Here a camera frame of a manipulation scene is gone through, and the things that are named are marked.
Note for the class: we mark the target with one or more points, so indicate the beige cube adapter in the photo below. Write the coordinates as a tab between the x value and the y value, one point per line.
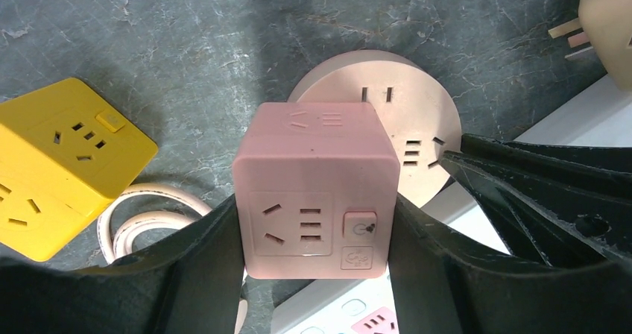
606	27

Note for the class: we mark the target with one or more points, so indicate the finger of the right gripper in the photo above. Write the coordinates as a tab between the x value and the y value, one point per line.
602	170
543	220

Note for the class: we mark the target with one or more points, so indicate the pink cube adapter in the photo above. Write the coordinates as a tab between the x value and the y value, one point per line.
316	188

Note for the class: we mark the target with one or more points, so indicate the yellow cube adapter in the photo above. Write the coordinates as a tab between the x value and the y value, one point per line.
66	155

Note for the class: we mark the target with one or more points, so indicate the white multicolour power strip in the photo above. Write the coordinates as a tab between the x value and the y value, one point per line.
600	116

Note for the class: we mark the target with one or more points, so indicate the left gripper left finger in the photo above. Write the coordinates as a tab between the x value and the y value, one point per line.
189	282

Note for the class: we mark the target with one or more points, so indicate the pink round socket base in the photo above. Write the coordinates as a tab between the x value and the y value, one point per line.
416	111

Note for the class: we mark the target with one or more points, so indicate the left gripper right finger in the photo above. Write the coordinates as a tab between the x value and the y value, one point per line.
446	282

